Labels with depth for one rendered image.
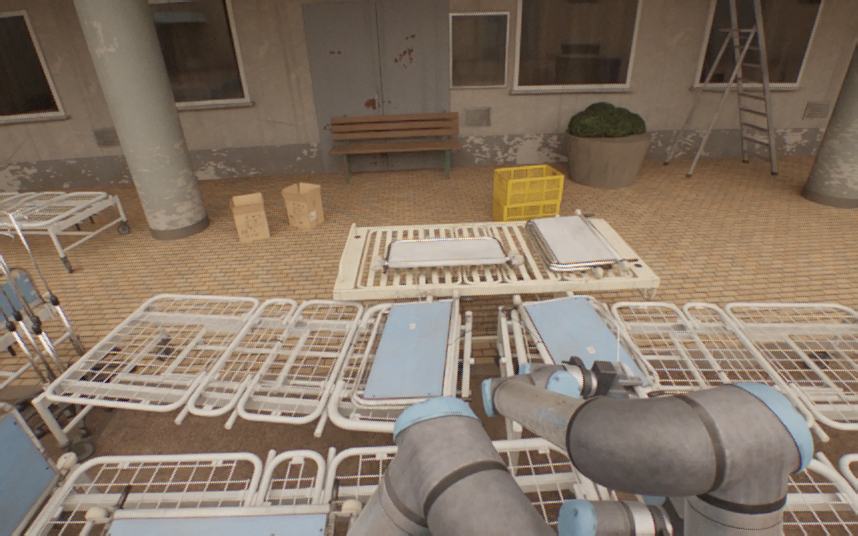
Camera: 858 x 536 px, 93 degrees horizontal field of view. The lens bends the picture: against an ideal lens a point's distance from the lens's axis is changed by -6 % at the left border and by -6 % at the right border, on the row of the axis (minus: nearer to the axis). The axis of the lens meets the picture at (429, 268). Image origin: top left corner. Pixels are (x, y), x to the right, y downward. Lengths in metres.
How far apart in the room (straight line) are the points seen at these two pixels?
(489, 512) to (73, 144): 8.05
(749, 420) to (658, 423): 0.11
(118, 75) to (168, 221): 1.45
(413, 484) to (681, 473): 0.31
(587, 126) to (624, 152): 0.55
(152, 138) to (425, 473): 4.74
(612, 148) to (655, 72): 1.91
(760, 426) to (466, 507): 0.35
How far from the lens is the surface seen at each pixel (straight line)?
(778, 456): 0.65
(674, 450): 0.58
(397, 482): 0.61
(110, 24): 5.01
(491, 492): 0.53
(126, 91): 5.03
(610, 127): 6.06
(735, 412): 0.63
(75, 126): 8.16
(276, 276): 4.06
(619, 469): 0.60
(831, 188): 6.81
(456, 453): 0.55
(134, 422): 3.06
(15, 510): 2.08
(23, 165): 8.88
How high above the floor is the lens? 1.89
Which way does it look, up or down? 29 degrees down
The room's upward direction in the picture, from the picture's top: 2 degrees counter-clockwise
